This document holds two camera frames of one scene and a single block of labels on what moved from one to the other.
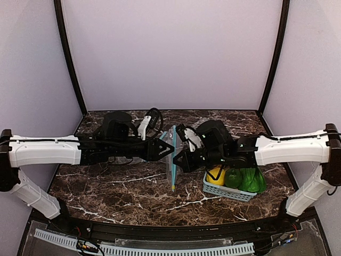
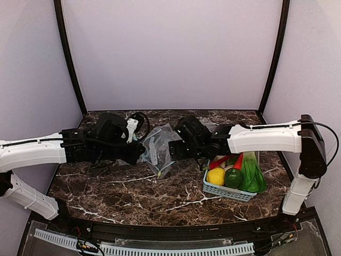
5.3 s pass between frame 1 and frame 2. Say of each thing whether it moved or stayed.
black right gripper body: moved
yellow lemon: stayed
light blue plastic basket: stayed
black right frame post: stayed
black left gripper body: moved
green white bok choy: stayed
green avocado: stayed
